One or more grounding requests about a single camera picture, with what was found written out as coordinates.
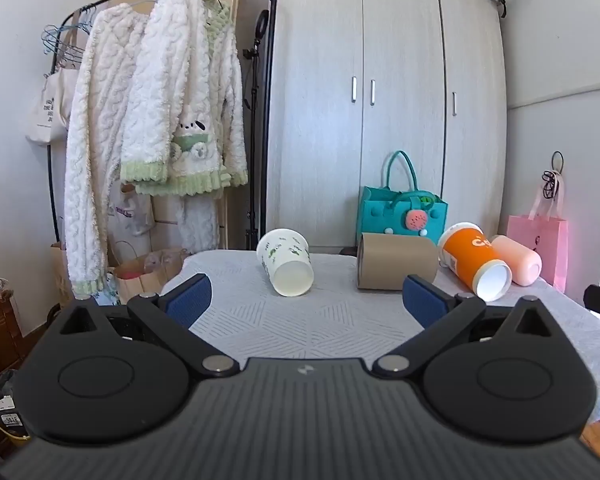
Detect brown paper bag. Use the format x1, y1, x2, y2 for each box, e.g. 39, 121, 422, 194
107, 240, 190, 306

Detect brown paper cup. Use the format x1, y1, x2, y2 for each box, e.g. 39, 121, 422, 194
356, 232, 440, 291

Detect white green fleece pajama top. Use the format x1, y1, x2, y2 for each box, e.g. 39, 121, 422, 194
119, 0, 249, 197

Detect white canvas tote bag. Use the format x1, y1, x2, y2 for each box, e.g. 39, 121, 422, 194
24, 22, 82, 147

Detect grey wooden wardrobe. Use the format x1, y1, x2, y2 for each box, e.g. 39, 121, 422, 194
264, 0, 509, 257

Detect white bag with purple print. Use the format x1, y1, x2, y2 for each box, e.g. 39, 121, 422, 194
106, 184, 157, 239

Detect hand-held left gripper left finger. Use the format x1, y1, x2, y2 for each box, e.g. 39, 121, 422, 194
55, 273, 241, 377

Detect orange paper cup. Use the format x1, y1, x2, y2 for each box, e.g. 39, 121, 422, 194
438, 221, 513, 303

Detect white fleece robe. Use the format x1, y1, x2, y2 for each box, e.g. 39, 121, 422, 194
62, 2, 151, 296

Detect white cup with green print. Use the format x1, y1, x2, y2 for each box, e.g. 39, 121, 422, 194
256, 228, 315, 297

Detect teal felt handbag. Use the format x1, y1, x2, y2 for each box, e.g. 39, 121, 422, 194
355, 150, 449, 257

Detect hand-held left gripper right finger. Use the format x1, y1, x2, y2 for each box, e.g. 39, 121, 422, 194
371, 274, 554, 380

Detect bunch of wire hangers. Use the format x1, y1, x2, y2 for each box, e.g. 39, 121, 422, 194
41, 5, 98, 68

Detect black hair ties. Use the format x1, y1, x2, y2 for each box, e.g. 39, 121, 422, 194
541, 150, 566, 202

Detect pink gift bag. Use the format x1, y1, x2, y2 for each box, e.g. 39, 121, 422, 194
506, 172, 570, 294

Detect white quilted table cover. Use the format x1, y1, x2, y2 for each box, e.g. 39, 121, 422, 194
157, 249, 600, 427

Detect pink cup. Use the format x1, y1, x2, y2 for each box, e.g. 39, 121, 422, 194
489, 234, 543, 287

